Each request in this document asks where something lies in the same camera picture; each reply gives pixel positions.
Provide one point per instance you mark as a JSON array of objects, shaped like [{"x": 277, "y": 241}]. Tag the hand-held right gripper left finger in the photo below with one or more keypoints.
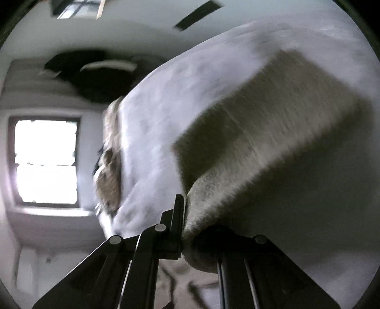
[{"x": 173, "y": 237}]

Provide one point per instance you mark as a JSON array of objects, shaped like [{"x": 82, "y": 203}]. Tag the grey embossed blanket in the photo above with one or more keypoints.
[{"x": 166, "y": 118}]

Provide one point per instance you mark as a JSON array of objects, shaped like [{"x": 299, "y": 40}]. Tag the dark cloth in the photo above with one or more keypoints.
[{"x": 95, "y": 86}]

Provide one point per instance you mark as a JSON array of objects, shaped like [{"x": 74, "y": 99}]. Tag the brown knit sweater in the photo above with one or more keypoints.
[{"x": 267, "y": 133}]

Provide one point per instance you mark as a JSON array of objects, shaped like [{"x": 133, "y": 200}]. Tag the bright window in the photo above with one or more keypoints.
[{"x": 44, "y": 160}]

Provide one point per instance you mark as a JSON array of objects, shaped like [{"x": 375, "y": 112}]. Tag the small window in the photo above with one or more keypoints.
[{"x": 77, "y": 7}]

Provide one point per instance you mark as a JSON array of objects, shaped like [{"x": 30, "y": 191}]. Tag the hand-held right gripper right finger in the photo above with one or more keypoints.
[{"x": 267, "y": 276}]

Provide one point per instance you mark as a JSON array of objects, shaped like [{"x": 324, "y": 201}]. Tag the brown fuzzy cloth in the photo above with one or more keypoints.
[{"x": 108, "y": 178}]

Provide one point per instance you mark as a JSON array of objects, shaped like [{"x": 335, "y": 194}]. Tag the dark ceiling strip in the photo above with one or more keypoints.
[{"x": 197, "y": 14}]

